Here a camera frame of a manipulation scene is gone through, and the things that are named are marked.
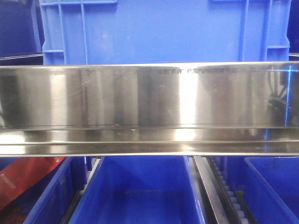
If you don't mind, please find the roller track rail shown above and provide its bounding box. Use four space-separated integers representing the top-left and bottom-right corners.
190 156 256 224

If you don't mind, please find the blue bin lower centre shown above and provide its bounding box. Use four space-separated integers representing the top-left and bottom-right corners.
70 156 206 224

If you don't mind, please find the blue bin lower left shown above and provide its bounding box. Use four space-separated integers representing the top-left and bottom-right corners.
0 157 87 224

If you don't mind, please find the stainless steel shelf beam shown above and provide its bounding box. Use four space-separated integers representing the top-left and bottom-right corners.
0 62 299 157

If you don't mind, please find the red packet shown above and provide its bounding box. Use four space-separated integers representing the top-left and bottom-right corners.
0 157 65 209

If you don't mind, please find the blue bin lower right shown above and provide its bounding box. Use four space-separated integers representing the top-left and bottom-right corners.
244 157 299 224

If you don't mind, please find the large blue bin upper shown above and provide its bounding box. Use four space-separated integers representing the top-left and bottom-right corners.
40 0 291 64

